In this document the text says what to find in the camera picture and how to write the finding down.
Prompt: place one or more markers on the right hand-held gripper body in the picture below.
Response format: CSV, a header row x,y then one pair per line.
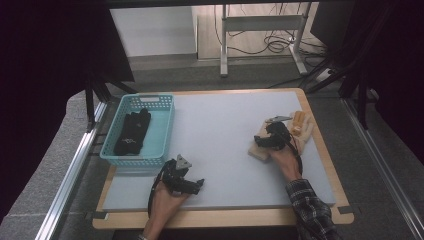
x,y
278,136

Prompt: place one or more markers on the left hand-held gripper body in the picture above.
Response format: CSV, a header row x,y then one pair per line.
x,y
178,180

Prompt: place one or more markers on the turquoise plastic basket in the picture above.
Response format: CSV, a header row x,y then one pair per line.
x,y
160,133

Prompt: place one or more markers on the black glove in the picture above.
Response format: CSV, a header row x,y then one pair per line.
x,y
133,133

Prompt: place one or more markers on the person's left hand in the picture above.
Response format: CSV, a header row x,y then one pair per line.
x,y
165,203

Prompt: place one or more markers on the person's right hand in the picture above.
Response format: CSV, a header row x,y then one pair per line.
x,y
286,163

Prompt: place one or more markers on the grey foam mat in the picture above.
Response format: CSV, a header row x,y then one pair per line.
x,y
226,150

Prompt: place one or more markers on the wooden table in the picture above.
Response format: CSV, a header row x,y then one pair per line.
x,y
233,218

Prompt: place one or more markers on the white power strip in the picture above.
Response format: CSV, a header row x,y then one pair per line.
x,y
323,75

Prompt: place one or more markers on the black tape piece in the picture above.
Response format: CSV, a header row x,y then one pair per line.
x,y
99,215
346,210

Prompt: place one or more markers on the black stand legs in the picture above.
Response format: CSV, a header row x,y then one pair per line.
x,y
361,100
91,100

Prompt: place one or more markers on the black curtain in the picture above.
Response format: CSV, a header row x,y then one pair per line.
x,y
396,66
50,66

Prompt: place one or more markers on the aluminium rail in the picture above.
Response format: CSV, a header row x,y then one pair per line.
x,y
66,180
383,166

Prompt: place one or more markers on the white metal desk frame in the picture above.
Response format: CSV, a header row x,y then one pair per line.
x,y
263,23

